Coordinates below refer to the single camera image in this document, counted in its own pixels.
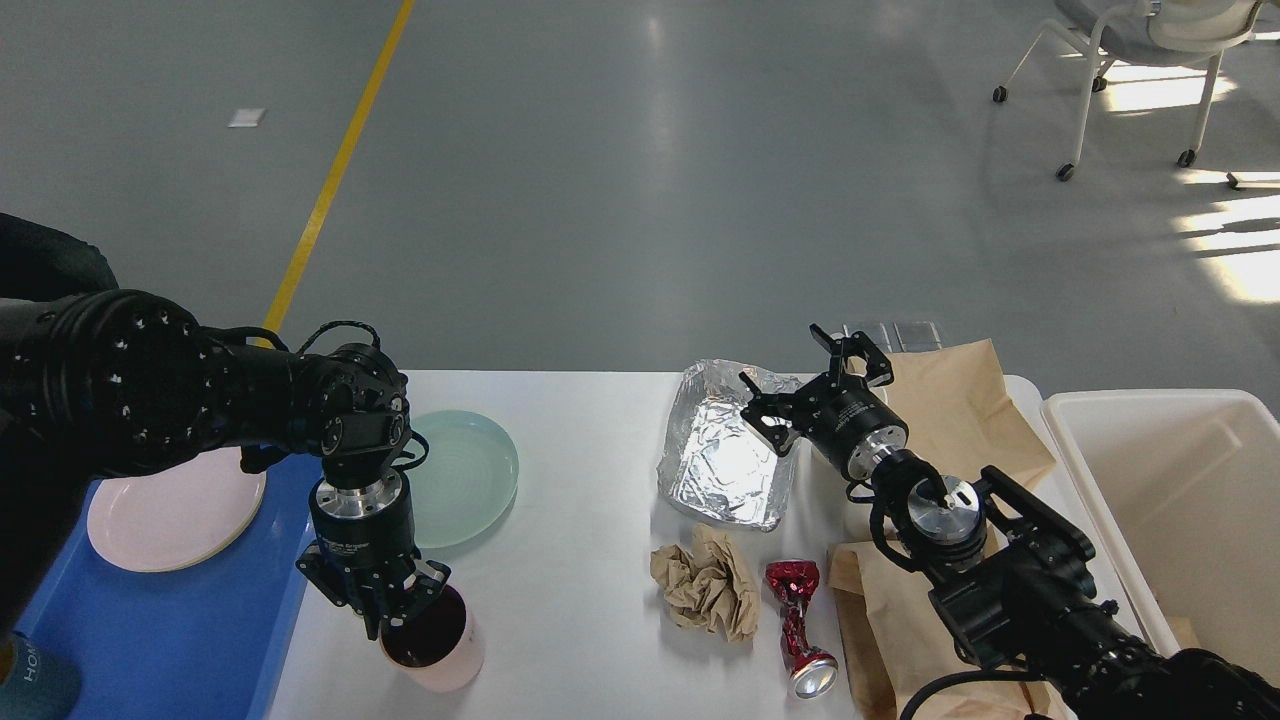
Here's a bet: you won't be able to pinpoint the white office chair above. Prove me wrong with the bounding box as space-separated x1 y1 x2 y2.
1029 1 1263 182

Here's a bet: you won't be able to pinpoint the pink plate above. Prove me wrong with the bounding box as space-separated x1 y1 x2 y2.
87 448 268 573

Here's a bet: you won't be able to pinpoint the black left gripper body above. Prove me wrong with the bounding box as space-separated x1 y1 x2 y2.
308 470 419 594

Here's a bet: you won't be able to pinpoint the dark teal mug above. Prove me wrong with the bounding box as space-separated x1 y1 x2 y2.
1 633 82 719

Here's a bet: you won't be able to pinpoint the brown paper bag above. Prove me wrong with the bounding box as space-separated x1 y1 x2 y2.
876 340 1057 489
826 542 1074 719

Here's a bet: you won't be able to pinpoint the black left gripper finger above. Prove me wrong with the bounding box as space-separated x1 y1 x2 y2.
380 560 452 633
294 548 383 642

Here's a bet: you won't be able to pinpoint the blue plastic tray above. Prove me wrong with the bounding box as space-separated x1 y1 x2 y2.
17 456 320 719

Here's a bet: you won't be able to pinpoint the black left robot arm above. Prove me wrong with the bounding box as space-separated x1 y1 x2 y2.
1 290 451 641

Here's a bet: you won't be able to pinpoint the crumpled brown paper ball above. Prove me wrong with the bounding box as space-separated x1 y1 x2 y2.
649 523 762 643

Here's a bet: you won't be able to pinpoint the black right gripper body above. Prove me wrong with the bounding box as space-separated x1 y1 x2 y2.
797 375 909 480

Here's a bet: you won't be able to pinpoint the white plastic bin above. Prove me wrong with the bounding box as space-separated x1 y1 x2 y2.
1042 389 1279 682

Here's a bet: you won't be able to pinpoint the brown paper bag upper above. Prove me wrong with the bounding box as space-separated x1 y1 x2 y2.
876 340 1057 489

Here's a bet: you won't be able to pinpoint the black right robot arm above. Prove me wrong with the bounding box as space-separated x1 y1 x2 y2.
740 325 1279 719

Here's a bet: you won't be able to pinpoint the aluminium foil tray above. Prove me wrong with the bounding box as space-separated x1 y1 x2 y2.
655 359 800 533

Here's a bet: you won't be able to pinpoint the green plate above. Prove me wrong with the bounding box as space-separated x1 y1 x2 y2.
404 410 518 550

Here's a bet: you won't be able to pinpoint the grey floor outlet plate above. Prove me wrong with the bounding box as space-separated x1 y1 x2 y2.
841 322 945 354

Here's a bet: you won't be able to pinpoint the pink mug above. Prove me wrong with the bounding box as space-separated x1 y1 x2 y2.
379 585 485 693

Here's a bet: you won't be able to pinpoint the crushed red soda can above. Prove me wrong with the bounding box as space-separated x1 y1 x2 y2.
764 559 838 700

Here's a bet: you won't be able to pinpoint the person leg dark jeans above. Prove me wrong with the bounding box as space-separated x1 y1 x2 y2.
1 213 120 302

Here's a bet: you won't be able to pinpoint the brown paper bag lower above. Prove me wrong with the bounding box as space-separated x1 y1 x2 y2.
826 542 1074 719

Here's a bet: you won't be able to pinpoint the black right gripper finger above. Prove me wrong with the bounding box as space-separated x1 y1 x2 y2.
809 323 893 389
739 372 806 457

